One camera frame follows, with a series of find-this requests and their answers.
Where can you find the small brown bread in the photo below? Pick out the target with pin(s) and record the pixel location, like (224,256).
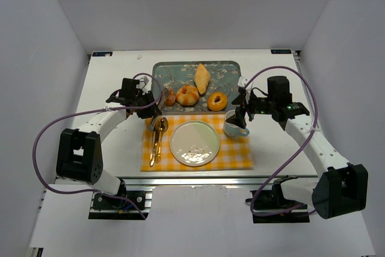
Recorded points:
(170,100)

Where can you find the long pale bread loaf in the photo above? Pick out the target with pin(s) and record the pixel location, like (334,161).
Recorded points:
(202,78)

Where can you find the orange bagel bread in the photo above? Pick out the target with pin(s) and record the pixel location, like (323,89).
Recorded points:
(217,101)

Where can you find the gold fork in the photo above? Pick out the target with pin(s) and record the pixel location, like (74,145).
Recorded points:
(152,148)

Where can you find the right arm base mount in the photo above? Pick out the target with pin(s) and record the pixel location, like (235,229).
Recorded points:
(272,200)

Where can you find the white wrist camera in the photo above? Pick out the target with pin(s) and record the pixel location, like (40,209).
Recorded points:
(144,80)
(242,83)

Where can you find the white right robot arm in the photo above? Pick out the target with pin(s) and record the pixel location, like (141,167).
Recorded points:
(341,187)

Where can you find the gold spoon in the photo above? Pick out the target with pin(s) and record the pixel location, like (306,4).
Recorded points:
(164,126)

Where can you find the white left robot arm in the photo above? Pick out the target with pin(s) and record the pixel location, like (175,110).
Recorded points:
(80,149)

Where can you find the striped round bun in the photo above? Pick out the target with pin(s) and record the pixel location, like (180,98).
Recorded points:
(187,95)

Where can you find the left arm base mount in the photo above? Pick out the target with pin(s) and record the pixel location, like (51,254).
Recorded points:
(133,204)

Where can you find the aluminium table edge rail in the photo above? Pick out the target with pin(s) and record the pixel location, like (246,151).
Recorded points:
(194,181)

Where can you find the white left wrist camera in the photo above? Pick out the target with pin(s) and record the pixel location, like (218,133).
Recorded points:
(144,80)

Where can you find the silver metal tongs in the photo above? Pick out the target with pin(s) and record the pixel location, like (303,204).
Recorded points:
(163,97)

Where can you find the white blue mug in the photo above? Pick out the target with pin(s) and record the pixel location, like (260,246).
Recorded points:
(232,130)

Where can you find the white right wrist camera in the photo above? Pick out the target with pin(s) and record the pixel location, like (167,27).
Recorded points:
(242,83)

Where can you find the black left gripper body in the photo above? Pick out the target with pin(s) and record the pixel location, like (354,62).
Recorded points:
(153,105)

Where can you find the gold knife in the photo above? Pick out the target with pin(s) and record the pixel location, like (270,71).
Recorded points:
(157,145)

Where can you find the yellow checkered cloth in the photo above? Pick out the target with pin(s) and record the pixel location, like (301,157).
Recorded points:
(234,153)

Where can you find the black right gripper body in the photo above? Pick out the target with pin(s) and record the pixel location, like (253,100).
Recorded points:
(241,108)

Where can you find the white green ceramic plate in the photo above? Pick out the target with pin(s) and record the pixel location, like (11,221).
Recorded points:
(194,143)

